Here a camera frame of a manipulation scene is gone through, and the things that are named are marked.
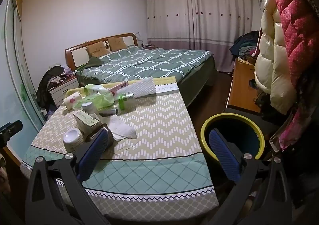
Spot wooden top cabinet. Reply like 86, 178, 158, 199
225, 57, 265, 114

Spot pile of folded clothes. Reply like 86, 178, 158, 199
229, 31, 261, 57

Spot pink floral bag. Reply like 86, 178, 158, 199
279, 97, 312, 151

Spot white round jar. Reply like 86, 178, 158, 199
63, 128, 85, 154

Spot brown pillow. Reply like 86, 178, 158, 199
85, 41, 110, 58
107, 37, 129, 52

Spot yellow-rimmed dark trash bin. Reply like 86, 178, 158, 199
200, 113, 265, 163

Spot green plastic bag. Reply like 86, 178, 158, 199
81, 92, 115, 109

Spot pink and white curtain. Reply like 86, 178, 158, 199
145, 0, 261, 73

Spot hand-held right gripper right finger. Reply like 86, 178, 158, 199
208, 128, 296, 225

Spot cream puffer jacket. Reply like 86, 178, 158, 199
254, 0, 297, 115

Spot floral clothes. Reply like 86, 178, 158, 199
50, 65, 76, 84

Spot black bag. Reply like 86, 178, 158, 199
254, 78, 276, 117

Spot red dotted puffer jacket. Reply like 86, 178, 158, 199
270, 0, 317, 89

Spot white tissue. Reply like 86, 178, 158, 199
107, 114, 138, 141

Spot bed with wooden headboard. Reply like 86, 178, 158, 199
65, 32, 218, 109

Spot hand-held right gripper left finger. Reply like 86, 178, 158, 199
25, 128, 110, 225

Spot sliding wardrobe door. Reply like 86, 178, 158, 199
0, 0, 46, 157

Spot dark jacket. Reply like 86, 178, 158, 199
35, 65, 65, 114

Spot pink cardboard box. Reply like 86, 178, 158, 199
109, 81, 130, 95

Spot dark green cloth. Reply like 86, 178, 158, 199
77, 56, 103, 71

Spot white nightstand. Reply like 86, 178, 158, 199
48, 75, 81, 109

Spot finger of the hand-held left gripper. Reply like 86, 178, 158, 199
0, 120, 23, 141

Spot green and white tube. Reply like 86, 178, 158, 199
83, 84, 113, 94

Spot green and white carton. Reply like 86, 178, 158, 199
73, 110, 103, 134

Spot white paper cup red print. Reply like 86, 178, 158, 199
62, 91, 83, 111

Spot clear bottle with green label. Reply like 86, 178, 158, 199
100, 91, 135, 114

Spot patterned tablecloth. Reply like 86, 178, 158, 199
20, 77, 220, 221

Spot green checked duvet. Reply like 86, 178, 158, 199
76, 45, 215, 85

